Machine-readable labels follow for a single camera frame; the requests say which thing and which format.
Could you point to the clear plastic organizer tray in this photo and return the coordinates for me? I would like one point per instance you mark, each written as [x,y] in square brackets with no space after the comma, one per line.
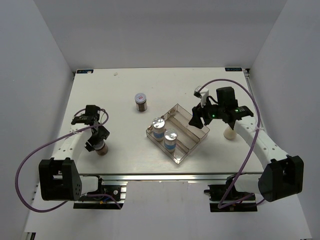
[188,137]

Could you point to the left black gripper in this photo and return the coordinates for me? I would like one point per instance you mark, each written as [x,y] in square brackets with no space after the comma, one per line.
[103,133]

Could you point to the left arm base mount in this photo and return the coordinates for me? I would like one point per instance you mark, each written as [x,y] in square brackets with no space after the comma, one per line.
[110,195]

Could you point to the yellow cap spice bottle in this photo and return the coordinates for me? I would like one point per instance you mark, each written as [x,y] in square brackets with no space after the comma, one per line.
[229,133]

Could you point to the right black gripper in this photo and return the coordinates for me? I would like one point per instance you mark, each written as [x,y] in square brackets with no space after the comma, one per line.
[196,120]

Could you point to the brown spice jar red label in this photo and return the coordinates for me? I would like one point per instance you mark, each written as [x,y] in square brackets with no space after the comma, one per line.
[141,102]

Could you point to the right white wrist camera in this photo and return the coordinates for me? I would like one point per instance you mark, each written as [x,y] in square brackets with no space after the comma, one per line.
[202,93]

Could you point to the aluminium table front rail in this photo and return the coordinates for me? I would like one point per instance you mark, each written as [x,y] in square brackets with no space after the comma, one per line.
[161,177]

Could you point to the blue label bottle silver cap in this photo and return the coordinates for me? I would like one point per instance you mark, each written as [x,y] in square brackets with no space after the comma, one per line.
[158,126]

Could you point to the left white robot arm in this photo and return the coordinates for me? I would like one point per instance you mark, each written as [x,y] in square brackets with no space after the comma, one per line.
[59,177]

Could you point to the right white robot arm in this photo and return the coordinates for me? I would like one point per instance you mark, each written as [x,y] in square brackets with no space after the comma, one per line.
[282,174]

